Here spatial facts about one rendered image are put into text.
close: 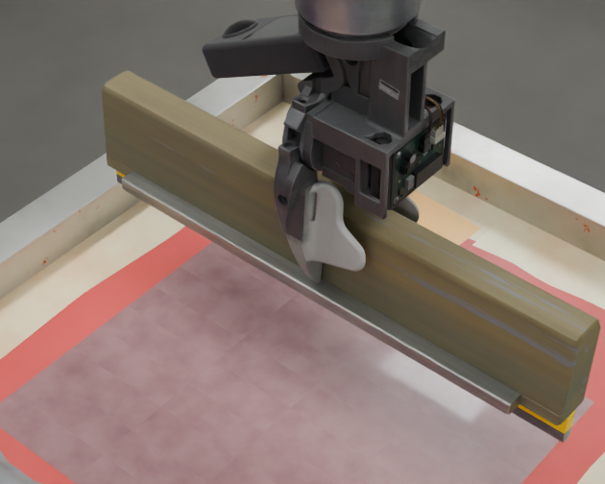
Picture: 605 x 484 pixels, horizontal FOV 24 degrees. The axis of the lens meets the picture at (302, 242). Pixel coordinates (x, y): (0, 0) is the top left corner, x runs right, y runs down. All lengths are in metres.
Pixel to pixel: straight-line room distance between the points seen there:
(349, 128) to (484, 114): 2.10
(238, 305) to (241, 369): 0.07
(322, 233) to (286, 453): 0.18
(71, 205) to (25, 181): 1.62
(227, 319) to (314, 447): 0.15
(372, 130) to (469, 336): 0.15
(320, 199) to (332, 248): 0.04
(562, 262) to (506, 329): 0.31
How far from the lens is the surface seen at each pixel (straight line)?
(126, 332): 1.11
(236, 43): 0.90
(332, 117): 0.85
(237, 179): 0.97
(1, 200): 2.76
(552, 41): 3.18
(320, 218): 0.91
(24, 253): 1.14
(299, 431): 1.03
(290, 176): 0.88
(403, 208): 0.94
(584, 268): 1.17
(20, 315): 1.13
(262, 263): 0.98
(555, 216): 1.19
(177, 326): 1.11
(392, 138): 0.84
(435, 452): 1.02
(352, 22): 0.80
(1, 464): 1.03
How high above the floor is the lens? 1.74
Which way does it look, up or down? 42 degrees down
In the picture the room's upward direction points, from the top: straight up
